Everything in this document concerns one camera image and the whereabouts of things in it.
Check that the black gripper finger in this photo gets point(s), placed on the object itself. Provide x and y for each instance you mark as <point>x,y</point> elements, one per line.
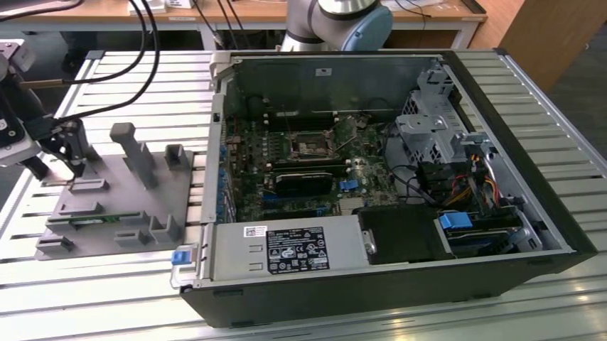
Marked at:
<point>76,145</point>
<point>35,168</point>

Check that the CPU socket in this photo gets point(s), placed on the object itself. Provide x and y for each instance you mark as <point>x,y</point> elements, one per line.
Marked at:
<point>309,145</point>

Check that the grey plastic parts rack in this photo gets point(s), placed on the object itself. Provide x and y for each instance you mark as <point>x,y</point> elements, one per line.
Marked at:
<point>123,202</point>

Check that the green RAM stick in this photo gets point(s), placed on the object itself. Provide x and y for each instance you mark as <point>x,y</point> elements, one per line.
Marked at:
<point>108,218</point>

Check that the blue case latch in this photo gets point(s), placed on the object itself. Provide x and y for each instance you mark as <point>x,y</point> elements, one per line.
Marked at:
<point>181,258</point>

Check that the white box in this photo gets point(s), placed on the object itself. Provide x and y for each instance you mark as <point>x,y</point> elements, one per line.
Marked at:
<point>161,8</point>

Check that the silver power supply with label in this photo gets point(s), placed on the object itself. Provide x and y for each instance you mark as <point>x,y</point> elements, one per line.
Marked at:
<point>236,255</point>

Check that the black graphics card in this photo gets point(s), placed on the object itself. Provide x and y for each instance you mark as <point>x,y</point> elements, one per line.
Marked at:
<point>303,184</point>

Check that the black RAM stick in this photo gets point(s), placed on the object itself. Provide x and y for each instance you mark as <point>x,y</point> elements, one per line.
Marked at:
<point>308,167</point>

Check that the wooden desk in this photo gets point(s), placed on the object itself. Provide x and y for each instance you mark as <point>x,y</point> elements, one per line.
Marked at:
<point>265,16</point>

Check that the metal locking lever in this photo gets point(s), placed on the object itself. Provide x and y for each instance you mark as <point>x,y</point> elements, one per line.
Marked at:
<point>336,149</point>

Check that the blue board connector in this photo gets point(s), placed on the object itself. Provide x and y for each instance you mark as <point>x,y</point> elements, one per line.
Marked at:
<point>348,186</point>

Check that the silver chipset heatsink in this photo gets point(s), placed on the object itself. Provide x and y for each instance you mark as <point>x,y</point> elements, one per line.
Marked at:
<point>355,206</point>

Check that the green motherboard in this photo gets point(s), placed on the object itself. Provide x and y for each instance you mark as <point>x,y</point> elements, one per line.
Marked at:
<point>369,170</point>

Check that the black open PC case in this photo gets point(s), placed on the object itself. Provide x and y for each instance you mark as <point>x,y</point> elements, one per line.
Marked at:
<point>332,302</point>

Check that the silver metal drive cage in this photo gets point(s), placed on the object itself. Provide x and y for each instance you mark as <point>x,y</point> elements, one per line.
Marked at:
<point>421,135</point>

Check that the black plastic shroud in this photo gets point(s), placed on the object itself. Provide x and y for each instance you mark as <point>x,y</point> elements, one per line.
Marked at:
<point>403,234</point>

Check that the blue disk carrier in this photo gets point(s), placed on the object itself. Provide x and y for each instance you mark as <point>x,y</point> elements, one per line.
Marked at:
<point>455,222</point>

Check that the wooden cabinet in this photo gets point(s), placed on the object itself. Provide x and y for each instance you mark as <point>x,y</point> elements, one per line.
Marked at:
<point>545,35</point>

